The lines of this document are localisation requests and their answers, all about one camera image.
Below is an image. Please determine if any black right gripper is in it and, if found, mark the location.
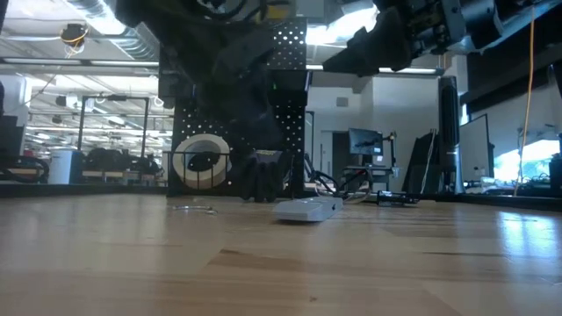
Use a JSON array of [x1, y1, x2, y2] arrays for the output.
[[321, 0, 461, 78]]

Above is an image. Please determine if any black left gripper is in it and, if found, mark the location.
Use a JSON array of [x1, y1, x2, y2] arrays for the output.
[[205, 30, 283, 116]]

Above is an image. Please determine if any white tape roll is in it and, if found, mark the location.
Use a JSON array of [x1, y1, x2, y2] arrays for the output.
[[171, 133, 234, 190]]

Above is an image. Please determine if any silver metal peg hook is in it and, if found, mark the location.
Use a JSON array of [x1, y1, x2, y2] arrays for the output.
[[171, 203, 220, 217]]

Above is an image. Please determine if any black metal pegboard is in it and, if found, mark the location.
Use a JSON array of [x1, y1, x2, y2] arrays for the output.
[[166, 18, 309, 199]]

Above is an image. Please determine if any tall black pegboard bin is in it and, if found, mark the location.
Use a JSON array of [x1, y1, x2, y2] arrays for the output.
[[157, 43, 199, 109]]

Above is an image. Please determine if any computer monitor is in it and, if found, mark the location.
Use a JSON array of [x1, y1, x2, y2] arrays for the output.
[[348, 127, 385, 156]]

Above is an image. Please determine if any black tower column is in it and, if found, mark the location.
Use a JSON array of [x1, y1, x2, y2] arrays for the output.
[[438, 75, 465, 195]]

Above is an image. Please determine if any black work glove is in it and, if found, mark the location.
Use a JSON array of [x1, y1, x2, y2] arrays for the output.
[[232, 148, 296, 204]]

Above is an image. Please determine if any black leaning panel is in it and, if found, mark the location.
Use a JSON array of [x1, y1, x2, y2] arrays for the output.
[[400, 131, 441, 195]]

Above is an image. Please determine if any white standing panel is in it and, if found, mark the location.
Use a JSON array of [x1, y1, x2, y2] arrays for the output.
[[458, 113, 495, 183]]

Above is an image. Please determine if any black C-clamp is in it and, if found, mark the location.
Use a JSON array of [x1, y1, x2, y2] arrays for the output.
[[376, 190, 421, 207]]

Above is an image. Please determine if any white flat device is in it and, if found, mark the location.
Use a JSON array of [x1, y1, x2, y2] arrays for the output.
[[272, 195, 345, 223]]

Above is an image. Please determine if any black ceiling-hung device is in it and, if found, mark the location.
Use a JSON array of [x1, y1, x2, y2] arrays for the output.
[[60, 23, 90, 57]]

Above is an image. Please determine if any yellow cable label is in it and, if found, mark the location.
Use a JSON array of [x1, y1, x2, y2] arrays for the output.
[[262, 3, 292, 21]]

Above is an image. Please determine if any black wire basket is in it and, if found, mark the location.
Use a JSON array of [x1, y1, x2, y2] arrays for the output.
[[162, 149, 234, 191]]

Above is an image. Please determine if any black red cable bundle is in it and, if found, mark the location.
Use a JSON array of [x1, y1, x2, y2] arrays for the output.
[[303, 150, 375, 199]]

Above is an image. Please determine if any yellow cable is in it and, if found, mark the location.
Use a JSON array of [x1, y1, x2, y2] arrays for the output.
[[512, 0, 537, 198]]

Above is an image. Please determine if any black stand frame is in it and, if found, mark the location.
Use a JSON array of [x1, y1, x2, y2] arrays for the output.
[[77, 93, 151, 153]]

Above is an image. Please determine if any black aluminium table frame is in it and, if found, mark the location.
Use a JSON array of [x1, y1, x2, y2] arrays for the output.
[[0, 181, 562, 212]]

